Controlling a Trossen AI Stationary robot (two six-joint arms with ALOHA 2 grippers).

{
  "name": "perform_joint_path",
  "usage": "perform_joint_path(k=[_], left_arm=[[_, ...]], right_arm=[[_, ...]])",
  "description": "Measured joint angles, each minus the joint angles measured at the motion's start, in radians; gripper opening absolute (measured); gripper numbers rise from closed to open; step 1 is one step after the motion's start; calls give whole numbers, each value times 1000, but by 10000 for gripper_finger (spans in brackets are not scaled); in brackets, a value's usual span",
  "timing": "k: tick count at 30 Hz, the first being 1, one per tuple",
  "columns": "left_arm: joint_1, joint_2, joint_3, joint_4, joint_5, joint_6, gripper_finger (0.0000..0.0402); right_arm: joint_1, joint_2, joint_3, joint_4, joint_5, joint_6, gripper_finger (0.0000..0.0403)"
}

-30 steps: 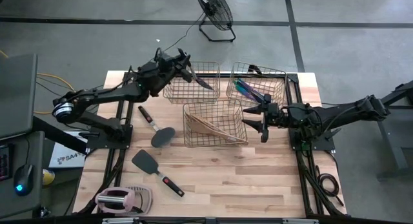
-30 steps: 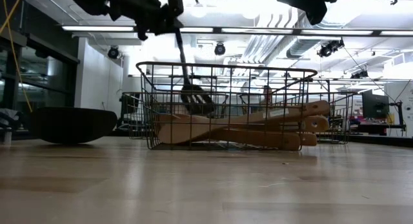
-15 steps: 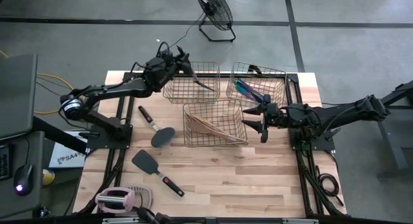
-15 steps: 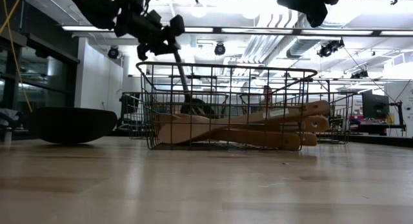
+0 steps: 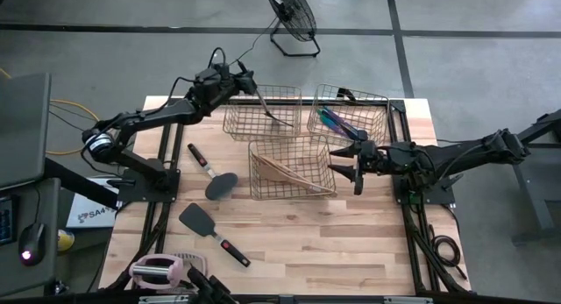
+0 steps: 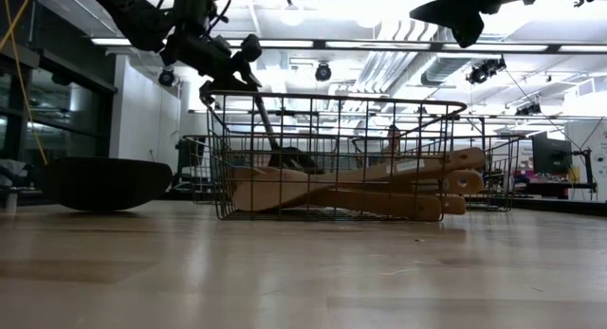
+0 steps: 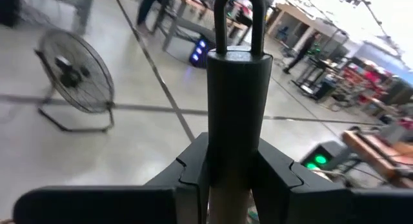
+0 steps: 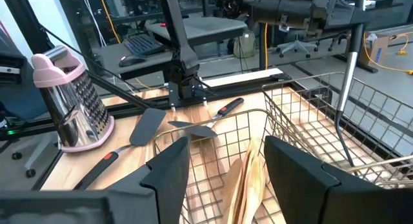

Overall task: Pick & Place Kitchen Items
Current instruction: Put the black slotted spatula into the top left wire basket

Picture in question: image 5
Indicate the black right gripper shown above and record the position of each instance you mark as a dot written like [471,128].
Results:
[374,159]

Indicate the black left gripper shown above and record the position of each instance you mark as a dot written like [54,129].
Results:
[229,82]

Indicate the solid wooden spatula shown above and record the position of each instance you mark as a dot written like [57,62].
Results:
[307,186]

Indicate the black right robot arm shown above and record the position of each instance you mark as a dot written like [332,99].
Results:
[460,157]

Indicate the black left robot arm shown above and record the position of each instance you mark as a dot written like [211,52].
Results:
[153,115]

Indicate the black floor fan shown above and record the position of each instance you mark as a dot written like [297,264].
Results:
[291,10]

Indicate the black metal stand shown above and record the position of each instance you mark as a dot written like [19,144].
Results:
[532,199]

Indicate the black mechanical object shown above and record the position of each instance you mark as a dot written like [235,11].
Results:
[206,286]

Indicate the black diagonal metal beam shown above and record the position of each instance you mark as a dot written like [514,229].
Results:
[79,183]

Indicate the white printed box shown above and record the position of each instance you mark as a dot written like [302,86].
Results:
[87,216]

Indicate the pink box grater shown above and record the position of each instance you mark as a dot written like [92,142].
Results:
[151,271]

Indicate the grey flat panel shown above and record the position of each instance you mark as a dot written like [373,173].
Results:
[22,129]

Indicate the yellow round object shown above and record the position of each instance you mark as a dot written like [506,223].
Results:
[66,242]

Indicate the dark side desk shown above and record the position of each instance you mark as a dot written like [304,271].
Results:
[26,199]

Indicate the black computer mouse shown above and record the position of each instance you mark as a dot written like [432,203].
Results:
[31,242]

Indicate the black keyboard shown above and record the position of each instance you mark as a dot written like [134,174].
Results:
[5,221]

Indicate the black bracket clamp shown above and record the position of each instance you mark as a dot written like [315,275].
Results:
[346,94]

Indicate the silver black camera rail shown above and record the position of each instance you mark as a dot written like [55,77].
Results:
[285,300]

